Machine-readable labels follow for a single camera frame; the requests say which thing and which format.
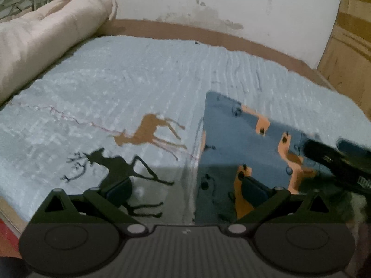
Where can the blue pants with orange trucks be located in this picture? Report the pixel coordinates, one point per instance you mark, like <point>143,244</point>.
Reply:
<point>245,155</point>

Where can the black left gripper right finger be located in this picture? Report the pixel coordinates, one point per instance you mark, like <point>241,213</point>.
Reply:
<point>284,213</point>

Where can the light blue bedspread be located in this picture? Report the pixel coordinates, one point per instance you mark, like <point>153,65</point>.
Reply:
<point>120,107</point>

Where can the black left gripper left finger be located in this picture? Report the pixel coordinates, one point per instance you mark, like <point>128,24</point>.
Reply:
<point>95,205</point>

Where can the wooden wardrobe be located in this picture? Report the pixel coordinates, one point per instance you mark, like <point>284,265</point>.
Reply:
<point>346,60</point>

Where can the brown wooden bed frame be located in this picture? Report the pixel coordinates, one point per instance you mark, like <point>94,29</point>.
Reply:
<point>170,31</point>

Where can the rolled cream blanket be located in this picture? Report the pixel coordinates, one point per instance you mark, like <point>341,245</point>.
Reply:
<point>33,42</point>

